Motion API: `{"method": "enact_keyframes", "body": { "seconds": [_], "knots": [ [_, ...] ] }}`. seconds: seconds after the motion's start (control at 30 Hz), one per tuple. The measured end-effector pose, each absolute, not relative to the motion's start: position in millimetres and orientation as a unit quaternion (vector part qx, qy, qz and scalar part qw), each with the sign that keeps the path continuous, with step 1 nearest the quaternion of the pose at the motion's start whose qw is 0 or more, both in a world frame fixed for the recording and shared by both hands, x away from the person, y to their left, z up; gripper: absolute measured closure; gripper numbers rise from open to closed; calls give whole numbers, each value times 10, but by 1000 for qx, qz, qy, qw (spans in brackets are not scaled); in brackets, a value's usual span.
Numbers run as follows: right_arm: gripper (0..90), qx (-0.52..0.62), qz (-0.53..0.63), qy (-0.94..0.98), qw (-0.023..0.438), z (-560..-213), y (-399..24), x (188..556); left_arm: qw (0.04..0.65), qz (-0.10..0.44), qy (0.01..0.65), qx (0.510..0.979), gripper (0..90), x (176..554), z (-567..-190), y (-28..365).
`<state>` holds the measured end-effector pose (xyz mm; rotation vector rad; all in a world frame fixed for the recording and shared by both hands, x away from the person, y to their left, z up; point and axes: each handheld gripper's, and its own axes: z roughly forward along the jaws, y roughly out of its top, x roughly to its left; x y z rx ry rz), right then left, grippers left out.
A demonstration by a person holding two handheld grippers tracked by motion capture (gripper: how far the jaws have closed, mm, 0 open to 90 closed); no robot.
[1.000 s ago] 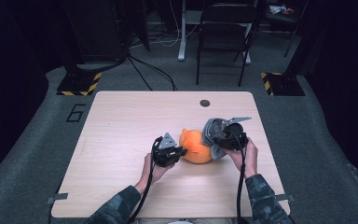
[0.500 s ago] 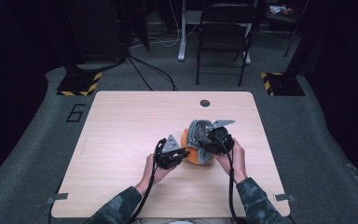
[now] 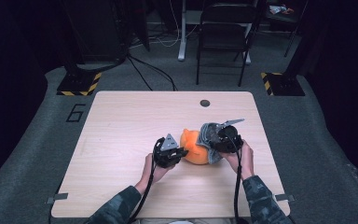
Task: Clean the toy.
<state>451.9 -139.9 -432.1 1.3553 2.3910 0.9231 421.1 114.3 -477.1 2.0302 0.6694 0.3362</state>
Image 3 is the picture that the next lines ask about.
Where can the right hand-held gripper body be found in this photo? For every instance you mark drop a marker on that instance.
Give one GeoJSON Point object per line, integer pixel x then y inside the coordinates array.
{"type": "Point", "coordinates": [228, 138]}

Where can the dark cabinet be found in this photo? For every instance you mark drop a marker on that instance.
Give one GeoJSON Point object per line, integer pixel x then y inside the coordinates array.
{"type": "Point", "coordinates": [99, 31]}

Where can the orange plush toy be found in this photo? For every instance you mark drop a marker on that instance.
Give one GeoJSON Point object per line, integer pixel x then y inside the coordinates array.
{"type": "Point", "coordinates": [194, 151]}

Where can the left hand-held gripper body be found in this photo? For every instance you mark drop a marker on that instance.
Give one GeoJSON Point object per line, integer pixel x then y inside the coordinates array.
{"type": "Point", "coordinates": [167, 154]}

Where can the grey tape strip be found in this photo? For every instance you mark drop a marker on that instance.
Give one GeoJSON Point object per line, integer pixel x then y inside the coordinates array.
{"type": "Point", "coordinates": [57, 197]}
{"type": "Point", "coordinates": [285, 197]}

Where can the person's right hand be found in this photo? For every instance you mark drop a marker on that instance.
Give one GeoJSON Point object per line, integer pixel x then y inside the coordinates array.
{"type": "Point", "coordinates": [245, 160]}

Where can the black stand with striped base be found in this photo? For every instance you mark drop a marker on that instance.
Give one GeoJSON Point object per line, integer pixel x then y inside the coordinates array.
{"type": "Point", "coordinates": [284, 84]}
{"type": "Point", "coordinates": [79, 84]}

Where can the person's left hand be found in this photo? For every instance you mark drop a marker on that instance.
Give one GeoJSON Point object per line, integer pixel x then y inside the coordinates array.
{"type": "Point", "coordinates": [157, 172]}

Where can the black table grommet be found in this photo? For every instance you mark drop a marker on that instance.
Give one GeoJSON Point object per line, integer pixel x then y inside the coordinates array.
{"type": "Point", "coordinates": [204, 103]}

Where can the grey fluffy cloth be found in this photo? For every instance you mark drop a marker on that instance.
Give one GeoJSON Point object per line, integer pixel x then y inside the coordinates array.
{"type": "Point", "coordinates": [205, 137]}

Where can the white desk leg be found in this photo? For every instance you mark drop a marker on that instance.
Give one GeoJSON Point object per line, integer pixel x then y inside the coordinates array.
{"type": "Point", "coordinates": [182, 37]}

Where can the black folding chair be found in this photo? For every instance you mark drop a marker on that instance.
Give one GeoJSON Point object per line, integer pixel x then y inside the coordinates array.
{"type": "Point", "coordinates": [223, 34]}

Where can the dark chair with clutter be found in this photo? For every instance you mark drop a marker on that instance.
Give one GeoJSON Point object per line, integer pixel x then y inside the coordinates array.
{"type": "Point", "coordinates": [284, 18]}

